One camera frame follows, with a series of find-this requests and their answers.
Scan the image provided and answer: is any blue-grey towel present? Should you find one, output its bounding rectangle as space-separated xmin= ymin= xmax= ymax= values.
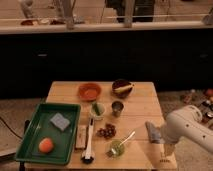
xmin=145 ymin=121 xmax=164 ymax=144

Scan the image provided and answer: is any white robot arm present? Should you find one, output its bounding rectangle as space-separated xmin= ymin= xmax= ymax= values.
xmin=160 ymin=105 xmax=213 ymax=154

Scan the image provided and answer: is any green glass bowl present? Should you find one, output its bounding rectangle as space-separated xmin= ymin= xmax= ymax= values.
xmin=106 ymin=140 xmax=125 ymax=157

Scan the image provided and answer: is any dark brown bowl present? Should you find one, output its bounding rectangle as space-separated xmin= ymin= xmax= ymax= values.
xmin=112 ymin=79 xmax=134 ymax=98

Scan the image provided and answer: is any red-orange bowl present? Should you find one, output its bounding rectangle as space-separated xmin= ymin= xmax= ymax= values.
xmin=78 ymin=83 xmax=101 ymax=101

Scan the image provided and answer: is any bunch of red grapes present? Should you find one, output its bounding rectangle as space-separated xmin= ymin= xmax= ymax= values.
xmin=97 ymin=124 xmax=116 ymax=139

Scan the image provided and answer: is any small metal cup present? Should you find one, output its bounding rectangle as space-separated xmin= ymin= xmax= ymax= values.
xmin=111 ymin=101 xmax=124 ymax=117

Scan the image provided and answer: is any yellow banana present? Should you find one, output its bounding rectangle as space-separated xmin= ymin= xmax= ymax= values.
xmin=114 ymin=84 xmax=134 ymax=93

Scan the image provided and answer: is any white black brush tool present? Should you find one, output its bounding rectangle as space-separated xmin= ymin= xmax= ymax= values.
xmin=81 ymin=118 xmax=94 ymax=164

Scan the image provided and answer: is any green cucumber piece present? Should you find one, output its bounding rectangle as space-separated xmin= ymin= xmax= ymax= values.
xmin=92 ymin=102 xmax=101 ymax=116

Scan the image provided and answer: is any small wooden block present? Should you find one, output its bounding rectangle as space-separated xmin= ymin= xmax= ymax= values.
xmin=75 ymin=125 xmax=87 ymax=149

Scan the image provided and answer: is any blue sponge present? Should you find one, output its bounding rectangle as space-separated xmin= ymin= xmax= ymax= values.
xmin=50 ymin=113 xmax=70 ymax=131

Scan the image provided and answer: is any orange fruit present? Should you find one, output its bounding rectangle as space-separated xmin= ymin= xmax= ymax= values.
xmin=39 ymin=138 xmax=54 ymax=153

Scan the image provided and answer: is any green plastic tray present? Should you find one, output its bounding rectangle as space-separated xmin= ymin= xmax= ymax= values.
xmin=15 ymin=103 xmax=81 ymax=165

